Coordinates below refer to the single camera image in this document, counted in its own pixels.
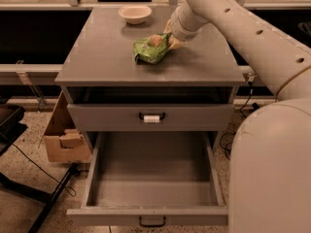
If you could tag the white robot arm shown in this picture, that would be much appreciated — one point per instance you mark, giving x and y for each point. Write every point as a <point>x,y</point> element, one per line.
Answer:
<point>270,163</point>

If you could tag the brown cardboard box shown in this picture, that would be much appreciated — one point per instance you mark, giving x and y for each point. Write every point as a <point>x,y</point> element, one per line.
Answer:
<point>63,142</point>

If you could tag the grey drawer cabinet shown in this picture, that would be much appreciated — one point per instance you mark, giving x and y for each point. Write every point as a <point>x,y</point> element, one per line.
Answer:
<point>101,68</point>

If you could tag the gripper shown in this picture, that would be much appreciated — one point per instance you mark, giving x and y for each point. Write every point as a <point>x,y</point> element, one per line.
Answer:
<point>179,29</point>

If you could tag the cream ceramic bowl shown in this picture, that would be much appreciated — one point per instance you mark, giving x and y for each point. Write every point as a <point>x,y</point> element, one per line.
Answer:
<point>136,14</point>

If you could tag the black handle with white tape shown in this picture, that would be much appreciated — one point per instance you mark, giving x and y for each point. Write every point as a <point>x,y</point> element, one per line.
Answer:
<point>156,118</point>

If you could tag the black power adapter with cable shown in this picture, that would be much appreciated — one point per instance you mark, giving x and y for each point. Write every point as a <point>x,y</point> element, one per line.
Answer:
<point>226,148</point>

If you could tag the black drawer handle bottom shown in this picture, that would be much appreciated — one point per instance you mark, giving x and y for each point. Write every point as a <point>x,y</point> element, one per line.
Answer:
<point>152,221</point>

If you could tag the open grey bottom drawer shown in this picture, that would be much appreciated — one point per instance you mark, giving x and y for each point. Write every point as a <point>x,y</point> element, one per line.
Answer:
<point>168,173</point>

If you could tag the closed grey upper drawer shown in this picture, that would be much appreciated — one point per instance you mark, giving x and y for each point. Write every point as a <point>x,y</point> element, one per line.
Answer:
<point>125,117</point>

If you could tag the green rice chip bag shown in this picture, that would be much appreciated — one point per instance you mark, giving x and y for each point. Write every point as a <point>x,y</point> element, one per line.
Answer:
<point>151,49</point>

